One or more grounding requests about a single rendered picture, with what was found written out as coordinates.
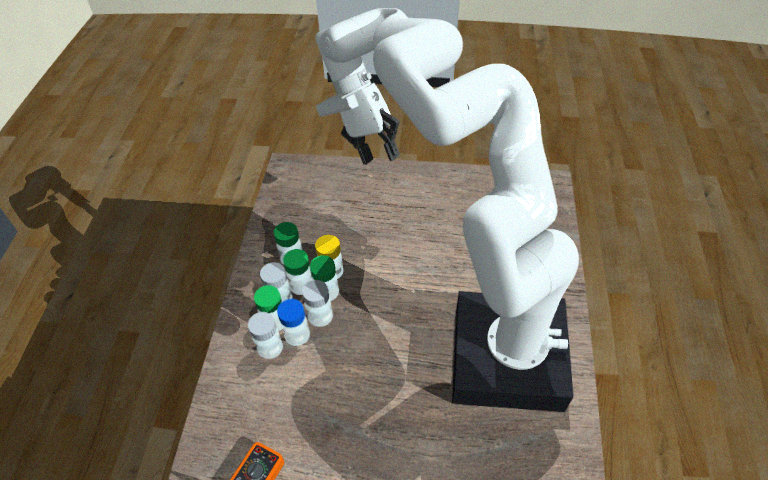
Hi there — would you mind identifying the white bottle with yellow cap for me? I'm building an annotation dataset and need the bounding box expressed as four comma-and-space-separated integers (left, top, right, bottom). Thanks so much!
315, 235, 343, 279

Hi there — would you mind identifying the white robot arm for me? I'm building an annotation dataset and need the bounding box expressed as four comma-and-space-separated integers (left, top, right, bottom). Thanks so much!
316, 8, 579, 369

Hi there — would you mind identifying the orange digital multimeter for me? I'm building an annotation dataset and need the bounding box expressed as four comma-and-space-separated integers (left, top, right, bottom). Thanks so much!
230, 442, 284, 480

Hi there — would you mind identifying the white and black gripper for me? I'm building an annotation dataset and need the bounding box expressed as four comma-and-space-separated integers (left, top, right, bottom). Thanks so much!
340, 82, 400, 165

